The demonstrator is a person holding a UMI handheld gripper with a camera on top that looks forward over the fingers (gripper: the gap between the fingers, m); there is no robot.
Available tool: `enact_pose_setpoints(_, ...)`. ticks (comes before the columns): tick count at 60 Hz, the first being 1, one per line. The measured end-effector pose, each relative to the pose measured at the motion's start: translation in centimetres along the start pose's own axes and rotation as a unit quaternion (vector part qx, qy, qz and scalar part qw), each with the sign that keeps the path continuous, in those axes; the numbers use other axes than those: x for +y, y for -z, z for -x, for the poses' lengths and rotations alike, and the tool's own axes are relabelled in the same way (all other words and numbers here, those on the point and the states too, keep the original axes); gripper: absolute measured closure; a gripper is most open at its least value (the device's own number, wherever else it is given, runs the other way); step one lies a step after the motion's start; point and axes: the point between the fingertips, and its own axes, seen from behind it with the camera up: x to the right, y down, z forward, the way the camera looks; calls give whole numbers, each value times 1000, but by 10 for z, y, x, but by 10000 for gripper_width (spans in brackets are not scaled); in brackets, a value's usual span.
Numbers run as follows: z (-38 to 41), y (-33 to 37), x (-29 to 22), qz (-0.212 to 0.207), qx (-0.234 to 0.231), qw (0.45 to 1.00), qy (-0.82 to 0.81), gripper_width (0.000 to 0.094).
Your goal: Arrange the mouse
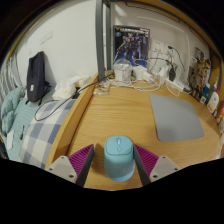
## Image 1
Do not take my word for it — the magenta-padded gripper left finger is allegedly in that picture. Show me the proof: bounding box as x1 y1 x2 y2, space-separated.
45 143 95 187

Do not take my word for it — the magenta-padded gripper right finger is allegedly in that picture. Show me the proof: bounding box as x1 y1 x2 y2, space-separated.
132 143 180 186

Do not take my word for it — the light blue computer mouse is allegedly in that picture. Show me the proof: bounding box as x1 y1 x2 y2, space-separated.
103 135 136 183

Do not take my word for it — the grey rectangular mouse pad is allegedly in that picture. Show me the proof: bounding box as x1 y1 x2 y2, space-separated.
148 93 205 143

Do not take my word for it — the blue and white plaid blanket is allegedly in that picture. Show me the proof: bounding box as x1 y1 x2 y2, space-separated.
18 98 78 169

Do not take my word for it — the teal striped bed sheet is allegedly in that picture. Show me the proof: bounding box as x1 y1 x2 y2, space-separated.
6 98 44 163

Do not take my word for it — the white crumpled tissue pack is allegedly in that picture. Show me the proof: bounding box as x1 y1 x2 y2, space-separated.
52 75 93 101

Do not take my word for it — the teal pillow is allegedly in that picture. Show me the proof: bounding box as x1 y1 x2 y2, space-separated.
0 86 24 136

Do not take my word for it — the white power strip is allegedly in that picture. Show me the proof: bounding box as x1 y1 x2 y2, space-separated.
164 78 186 93

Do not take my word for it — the small clear plastic case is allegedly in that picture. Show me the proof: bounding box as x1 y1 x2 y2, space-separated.
93 82 111 96

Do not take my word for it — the black backpack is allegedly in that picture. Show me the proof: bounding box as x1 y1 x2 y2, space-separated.
25 50 51 103

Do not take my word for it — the brown tree creature figurine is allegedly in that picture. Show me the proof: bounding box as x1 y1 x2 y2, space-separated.
188 59 212 101

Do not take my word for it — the white charger block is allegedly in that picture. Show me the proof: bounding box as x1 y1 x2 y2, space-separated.
133 65 149 81

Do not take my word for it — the clear dome-shaped gadget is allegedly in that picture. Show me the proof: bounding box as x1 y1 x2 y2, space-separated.
113 59 134 82

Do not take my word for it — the colourful printed box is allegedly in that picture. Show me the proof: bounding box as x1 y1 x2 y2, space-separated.
191 46 213 88

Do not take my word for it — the robot model kit box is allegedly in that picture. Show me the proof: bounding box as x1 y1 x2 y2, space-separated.
112 24 151 66

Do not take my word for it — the black cable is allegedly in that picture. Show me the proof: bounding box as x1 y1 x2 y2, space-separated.
34 74 113 122

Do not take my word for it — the white tangled cable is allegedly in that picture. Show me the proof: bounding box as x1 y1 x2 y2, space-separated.
108 58 184 93

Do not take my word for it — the white wall socket plate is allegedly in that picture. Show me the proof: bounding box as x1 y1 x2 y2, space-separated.
151 39 168 56

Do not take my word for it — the grey metal shelf frame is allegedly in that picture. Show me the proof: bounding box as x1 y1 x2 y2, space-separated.
95 0 113 79

